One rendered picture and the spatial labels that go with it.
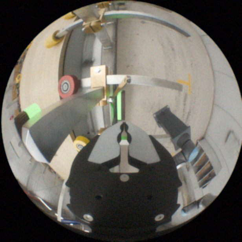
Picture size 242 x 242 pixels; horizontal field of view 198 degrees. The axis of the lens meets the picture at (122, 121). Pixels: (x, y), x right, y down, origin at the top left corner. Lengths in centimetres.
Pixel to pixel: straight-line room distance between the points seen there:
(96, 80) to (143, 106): 101
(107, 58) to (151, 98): 93
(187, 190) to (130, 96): 127
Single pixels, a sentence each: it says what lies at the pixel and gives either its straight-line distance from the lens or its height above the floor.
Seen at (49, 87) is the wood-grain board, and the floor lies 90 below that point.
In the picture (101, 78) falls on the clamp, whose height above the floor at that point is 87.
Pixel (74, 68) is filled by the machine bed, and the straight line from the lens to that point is 51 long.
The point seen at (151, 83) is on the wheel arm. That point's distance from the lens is 27.
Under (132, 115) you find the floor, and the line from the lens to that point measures 123.
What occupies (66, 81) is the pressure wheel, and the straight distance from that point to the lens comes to 28.
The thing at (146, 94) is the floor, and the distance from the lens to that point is 118.
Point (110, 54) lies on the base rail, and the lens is 45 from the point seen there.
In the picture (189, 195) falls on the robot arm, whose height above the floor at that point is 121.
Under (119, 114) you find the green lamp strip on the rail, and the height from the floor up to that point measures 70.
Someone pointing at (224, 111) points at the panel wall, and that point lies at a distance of 265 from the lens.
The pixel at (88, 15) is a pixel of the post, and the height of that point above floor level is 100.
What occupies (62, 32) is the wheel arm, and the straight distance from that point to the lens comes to 35.
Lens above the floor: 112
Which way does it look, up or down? 62 degrees down
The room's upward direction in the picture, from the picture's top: 179 degrees counter-clockwise
